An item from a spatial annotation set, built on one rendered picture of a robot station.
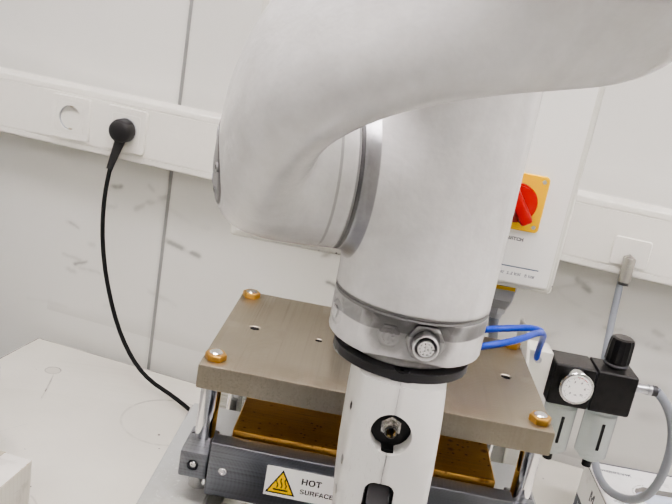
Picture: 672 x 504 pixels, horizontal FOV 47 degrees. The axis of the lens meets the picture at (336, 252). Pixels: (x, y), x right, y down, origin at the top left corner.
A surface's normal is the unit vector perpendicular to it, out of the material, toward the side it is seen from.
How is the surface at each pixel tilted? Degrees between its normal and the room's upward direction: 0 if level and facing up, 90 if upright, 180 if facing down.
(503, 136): 90
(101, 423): 0
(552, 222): 90
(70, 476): 0
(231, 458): 90
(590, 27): 130
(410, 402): 79
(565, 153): 90
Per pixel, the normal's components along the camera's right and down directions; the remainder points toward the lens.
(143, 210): -0.25, 0.22
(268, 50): -0.74, -0.20
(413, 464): 0.06, 0.21
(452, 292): 0.28, 0.31
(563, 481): 0.18, -0.95
